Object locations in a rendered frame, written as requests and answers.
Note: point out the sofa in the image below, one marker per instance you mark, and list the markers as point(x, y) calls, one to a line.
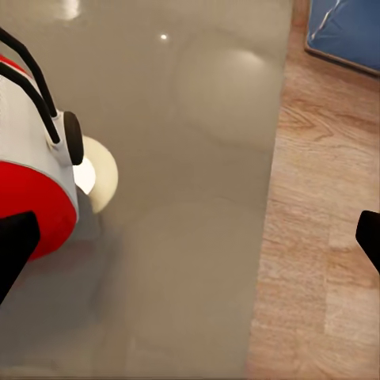
point(347, 31)

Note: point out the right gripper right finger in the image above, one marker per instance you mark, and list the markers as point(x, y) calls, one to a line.
point(368, 235)

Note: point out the coffee table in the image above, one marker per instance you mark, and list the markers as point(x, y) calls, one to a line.
point(178, 102)

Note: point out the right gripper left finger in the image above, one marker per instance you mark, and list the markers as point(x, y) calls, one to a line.
point(19, 235)

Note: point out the radio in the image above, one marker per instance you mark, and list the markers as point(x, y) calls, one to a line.
point(39, 148)

